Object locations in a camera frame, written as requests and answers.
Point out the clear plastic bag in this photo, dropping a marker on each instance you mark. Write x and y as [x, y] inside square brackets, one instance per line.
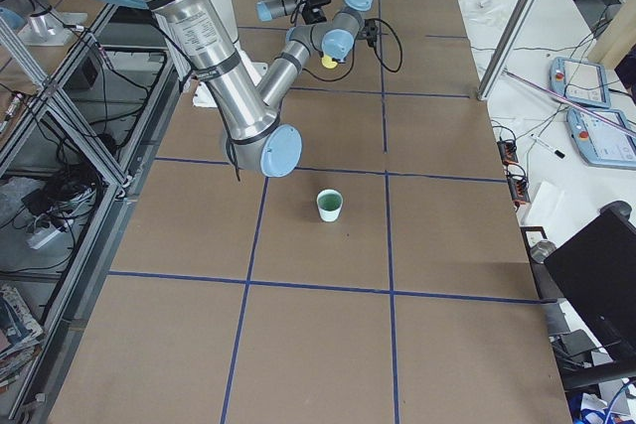
[493, 13]

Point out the aluminium frame post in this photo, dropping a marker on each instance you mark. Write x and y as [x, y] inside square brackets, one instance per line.
[504, 47]

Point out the light green plastic cup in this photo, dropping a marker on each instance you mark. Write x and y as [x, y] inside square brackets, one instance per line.
[329, 204]

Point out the yellow plastic cup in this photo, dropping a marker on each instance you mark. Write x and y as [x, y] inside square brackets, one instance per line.
[328, 62]

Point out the lower blue teach pendant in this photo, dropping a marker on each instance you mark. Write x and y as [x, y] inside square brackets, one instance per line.
[599, 144]

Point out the stack of books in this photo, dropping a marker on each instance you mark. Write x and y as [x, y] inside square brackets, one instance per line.
[21, 335]

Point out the small steel cup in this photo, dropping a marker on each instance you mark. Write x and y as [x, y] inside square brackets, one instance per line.
[541, 250]

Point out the upper blue teach pendant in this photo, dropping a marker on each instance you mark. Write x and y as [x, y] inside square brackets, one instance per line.
[581, 82]

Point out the aluminium frame rack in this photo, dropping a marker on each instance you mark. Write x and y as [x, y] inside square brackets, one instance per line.
[80, 125]

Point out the black white marker pen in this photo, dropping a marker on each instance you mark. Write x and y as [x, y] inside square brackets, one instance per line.
[554, 150]

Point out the white power strip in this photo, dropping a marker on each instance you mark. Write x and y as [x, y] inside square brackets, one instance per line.
[42, 236]

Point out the computer monitor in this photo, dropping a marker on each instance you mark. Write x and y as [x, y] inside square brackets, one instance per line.
[595, 271]

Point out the blue teach pendant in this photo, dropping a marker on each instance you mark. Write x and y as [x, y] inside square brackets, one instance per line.
[581, 82]
[599, 144]

